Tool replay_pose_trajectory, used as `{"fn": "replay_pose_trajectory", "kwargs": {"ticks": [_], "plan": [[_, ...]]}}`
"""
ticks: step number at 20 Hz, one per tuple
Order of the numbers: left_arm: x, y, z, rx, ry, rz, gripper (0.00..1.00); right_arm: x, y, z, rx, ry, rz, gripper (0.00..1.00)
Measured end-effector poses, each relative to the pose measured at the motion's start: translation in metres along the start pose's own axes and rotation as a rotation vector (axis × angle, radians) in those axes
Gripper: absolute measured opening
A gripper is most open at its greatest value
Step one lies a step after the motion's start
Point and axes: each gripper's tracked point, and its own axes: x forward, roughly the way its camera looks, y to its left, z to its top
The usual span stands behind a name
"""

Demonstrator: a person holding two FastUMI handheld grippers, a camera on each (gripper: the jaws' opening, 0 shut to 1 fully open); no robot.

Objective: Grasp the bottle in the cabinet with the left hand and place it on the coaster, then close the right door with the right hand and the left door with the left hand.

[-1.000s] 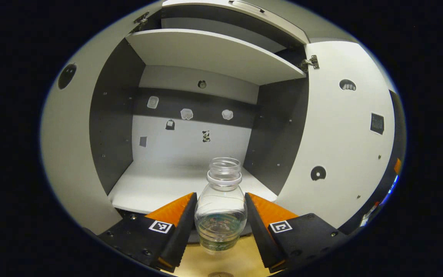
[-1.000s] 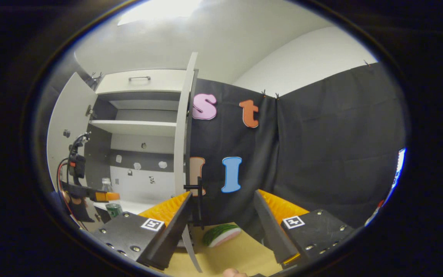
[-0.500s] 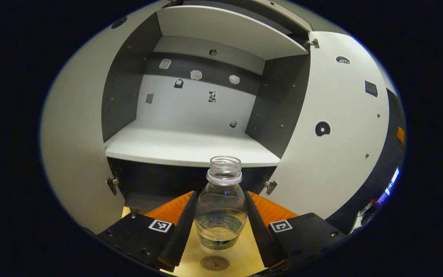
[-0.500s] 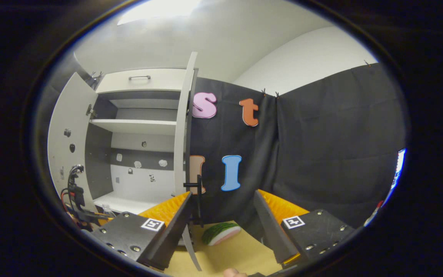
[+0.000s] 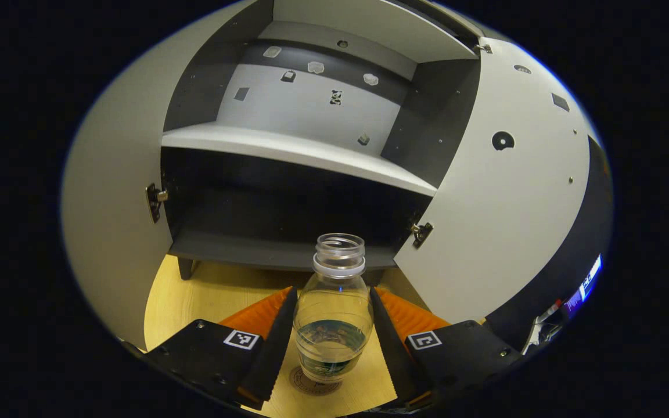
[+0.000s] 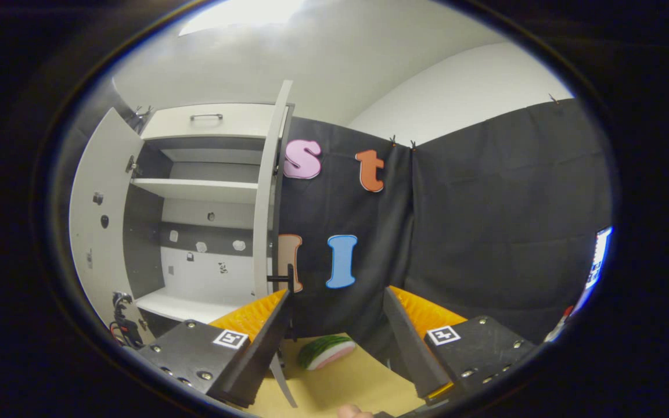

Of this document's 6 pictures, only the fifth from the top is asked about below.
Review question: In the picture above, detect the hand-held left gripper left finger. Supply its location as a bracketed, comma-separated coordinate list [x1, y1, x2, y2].
[137, 286, 299, 412]

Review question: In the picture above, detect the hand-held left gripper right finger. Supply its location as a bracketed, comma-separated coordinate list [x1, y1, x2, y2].
[368, 286, 524, 410]

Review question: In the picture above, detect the round brown coaster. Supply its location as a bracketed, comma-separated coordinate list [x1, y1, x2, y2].
[288, 365, 344, 397]

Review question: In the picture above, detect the clear plastic bottle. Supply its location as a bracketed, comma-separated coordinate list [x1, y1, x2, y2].
[293, 233, 375, 384]

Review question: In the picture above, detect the grey and white cabinet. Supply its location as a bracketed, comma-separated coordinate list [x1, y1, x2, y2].
[160, 0, 483, 280]

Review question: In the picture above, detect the white cabinet door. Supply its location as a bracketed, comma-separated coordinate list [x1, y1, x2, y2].
[60, 0, 254, 352]
[393, 37, 594, 326]

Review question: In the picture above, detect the white cabinet shelf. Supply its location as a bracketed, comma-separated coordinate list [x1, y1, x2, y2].
[161, 122, 438, 197]
[271, 0, 480, 63]

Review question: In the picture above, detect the blue lit screen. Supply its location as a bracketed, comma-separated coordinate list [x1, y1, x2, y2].
[564, 254, 603, 308]

